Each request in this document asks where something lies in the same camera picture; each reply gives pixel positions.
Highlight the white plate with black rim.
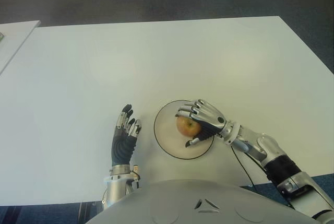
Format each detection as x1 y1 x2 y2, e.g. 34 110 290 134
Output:
153 99 216 160

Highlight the red yellow apple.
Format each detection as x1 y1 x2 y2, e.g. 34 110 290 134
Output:
176 116 202 138

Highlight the grey robot torso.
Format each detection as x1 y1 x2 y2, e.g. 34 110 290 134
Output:
89 179 326 224

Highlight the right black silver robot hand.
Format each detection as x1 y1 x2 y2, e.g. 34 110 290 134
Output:
175 99 233 148

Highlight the small beige wrist connector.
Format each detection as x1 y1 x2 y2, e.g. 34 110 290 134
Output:
131 164 142 184

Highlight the thin black cable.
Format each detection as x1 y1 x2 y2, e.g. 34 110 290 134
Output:
230 146 294 207

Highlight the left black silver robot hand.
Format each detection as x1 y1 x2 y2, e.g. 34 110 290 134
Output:
111 104 143 168

